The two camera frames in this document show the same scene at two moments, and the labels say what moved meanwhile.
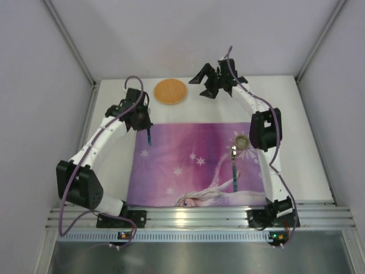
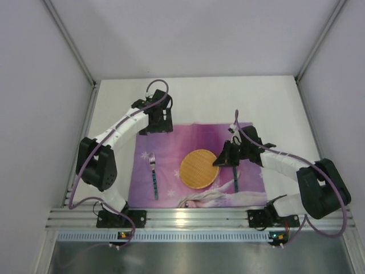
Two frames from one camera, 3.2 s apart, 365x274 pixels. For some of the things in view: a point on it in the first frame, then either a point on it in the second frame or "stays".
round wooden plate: x=170 y=92 -> x=197 y=169
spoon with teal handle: x=234 y=152 stays
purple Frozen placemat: x=190 y=164 stays
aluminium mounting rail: x=310 y=217 stays
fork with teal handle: x=149 y=138 -> x=152 y=160
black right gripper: x=214 y=80 -> x=231 y=154
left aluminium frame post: x=71 y=41 stays
